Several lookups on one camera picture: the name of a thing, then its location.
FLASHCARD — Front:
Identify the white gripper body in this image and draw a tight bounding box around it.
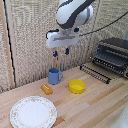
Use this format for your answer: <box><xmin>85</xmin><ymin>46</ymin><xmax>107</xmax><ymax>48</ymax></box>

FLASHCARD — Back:
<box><xmin>45</xmin><ymin>28</ymin><xmax>81</xmax><ymax>50</ymax></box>

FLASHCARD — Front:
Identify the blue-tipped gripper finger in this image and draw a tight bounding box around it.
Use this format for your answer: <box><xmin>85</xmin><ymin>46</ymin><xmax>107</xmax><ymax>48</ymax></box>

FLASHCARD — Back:
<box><xmin>52</xmin><ymin>48</ymin><xmax>58</xmax><ymax>58</ymax></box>
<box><xmin>64</xmin><ymin>46</ymin><xmax>71</xmax><ymax>56</ymax></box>

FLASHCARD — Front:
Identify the yellow bowl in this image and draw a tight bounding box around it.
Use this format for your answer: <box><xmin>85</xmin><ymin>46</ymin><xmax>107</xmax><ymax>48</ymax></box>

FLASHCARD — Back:
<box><xmin>68</xmin><ymin>79</ymin><xmax>88</xmax><ymax>95</ymax></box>

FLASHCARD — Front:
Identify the blue mug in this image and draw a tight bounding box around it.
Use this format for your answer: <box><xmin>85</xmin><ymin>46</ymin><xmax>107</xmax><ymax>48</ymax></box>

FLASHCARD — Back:
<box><xmin>48</xmin><ymin>67</ymin><xmax>64</xmax><ymax>86</ymax></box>

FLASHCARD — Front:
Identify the black oven rack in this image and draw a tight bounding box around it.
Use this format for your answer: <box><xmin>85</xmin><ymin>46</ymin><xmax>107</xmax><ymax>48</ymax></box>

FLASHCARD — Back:
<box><xmin>79</xmin><ymin>63</ymin><xmax>112</xmax><ymax>85</ymax></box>

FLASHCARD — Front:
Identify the orange bread piece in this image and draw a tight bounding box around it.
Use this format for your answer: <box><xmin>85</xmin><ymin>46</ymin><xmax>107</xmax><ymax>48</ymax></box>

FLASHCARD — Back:
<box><xmin>40</xmin><ymin>83</ymin><xmax>54</xmax><ymax>95</ymax></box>

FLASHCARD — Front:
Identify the white floral plate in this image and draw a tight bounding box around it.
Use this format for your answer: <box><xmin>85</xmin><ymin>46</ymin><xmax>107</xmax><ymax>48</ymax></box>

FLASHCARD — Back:
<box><xmin>9</xmin><ymin>95</ymin><xmax>58</xmax><ymax>128</ymax></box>

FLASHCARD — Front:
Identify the black wire dish rack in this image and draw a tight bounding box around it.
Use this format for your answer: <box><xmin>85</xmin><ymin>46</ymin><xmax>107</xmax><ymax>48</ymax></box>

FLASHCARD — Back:
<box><xmin>91</xmin><ymin>37</ymin><xmax>128</xmax><ymax>80</ymax></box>

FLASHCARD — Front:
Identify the black cable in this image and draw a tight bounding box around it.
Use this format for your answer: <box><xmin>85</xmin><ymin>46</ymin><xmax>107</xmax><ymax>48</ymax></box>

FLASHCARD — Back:
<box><xmin>79</xmin><ymin>10</ymin><xmax>128</xmax><ymax>37</ymax></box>

